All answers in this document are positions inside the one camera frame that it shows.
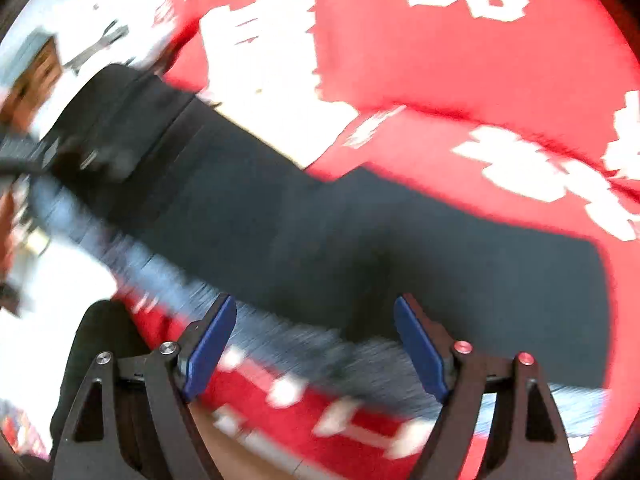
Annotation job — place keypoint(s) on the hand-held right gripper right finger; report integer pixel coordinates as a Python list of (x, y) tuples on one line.
[(420, 345)]

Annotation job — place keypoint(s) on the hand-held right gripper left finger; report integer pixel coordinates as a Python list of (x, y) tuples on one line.
[(210, 345)]

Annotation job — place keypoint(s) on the black pants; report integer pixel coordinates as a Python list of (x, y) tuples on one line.
[(350, 250)]

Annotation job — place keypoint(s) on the brown wooden furniture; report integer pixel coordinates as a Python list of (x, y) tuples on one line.
[(32, 85)]

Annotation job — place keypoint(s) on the grey metal object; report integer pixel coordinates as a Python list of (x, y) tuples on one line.
[(97, 47)]

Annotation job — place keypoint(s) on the red printed blanket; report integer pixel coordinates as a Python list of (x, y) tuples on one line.
[(450, 70)]

